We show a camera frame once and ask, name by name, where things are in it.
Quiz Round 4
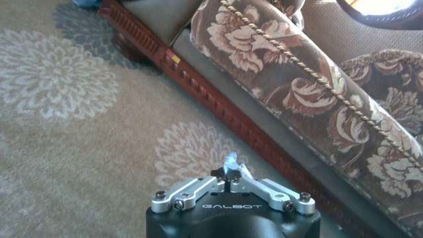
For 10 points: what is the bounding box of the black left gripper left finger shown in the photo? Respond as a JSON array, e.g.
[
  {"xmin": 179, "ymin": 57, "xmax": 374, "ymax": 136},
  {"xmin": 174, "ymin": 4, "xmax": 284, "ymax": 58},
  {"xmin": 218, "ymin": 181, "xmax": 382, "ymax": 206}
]
[{"xmin": 149, "ymin": 168, "xmax": 228, "ymax": 214}]

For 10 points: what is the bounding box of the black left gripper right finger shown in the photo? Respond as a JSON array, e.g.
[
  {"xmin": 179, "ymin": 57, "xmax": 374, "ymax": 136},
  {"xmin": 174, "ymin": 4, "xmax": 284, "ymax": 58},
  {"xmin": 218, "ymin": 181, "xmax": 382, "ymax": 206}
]
[{"xmin": 227, "ymin": 164, "xmax": 316, "ymax": 215}]

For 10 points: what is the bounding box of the thin pale garbage bag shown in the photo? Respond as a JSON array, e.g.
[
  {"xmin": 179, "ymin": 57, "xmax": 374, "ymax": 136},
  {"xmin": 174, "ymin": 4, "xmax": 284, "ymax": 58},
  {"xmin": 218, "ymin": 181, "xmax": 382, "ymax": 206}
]
[{"xmin": 222, "ymin": 151, "xmax": 255, "ymax": 184}]

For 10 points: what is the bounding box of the beige floral carpet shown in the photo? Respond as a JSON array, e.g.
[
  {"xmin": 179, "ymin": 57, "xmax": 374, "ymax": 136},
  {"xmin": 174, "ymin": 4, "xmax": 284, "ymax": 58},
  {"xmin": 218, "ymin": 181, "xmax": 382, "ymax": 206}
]
[{"xmin": 0, "ymin": 0, "xmax": 351, "ymax": 238}]

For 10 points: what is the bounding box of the floral patterned sofa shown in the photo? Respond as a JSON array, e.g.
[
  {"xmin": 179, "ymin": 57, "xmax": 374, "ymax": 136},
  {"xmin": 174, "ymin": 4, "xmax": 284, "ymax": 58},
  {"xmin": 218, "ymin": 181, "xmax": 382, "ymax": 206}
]
[{"xmin": 97, "ymin": 0, "xmax": 423, "ymax": 238}]

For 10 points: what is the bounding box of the floral sofa cushion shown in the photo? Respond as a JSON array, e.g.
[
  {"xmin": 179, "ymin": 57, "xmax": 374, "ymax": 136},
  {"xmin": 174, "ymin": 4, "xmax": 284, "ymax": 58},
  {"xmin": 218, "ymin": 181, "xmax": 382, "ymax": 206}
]
[{"xmin": 339, "ymin": 49, "xmax": 423, "ymax": 136}]

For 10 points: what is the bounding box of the blue crumpled item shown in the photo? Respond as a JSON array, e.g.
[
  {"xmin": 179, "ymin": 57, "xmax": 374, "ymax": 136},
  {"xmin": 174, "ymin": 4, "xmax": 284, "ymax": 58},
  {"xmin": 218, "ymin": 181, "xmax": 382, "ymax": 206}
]
[{"xmin": 71, "ymin": 0, "xmax": 103, "ymax": 8}]

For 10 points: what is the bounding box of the dark round wooden frame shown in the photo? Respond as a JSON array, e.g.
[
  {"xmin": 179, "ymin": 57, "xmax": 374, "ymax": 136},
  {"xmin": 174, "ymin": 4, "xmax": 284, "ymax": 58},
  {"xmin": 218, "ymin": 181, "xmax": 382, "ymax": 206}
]
[{"xmin": 336, "ymin": 0, "xmax": 423, "ymax": 31}]

